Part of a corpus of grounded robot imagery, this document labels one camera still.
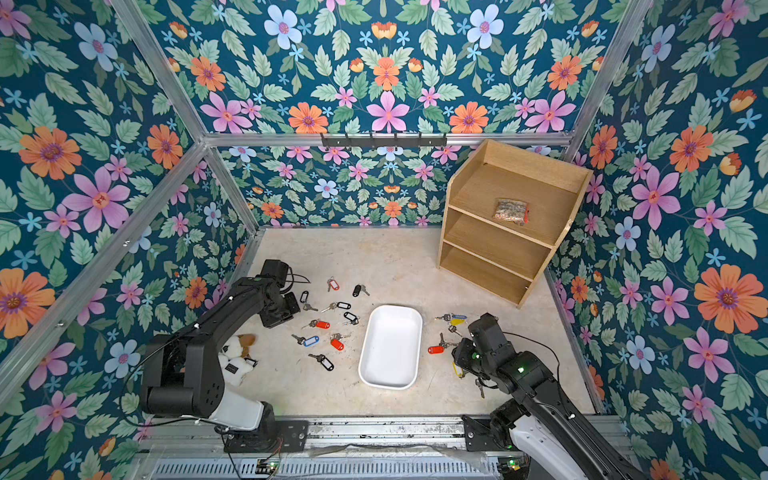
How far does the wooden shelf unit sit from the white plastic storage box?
0.27 metres

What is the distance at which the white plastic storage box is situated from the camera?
820 mm

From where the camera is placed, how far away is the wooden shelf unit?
797 mm
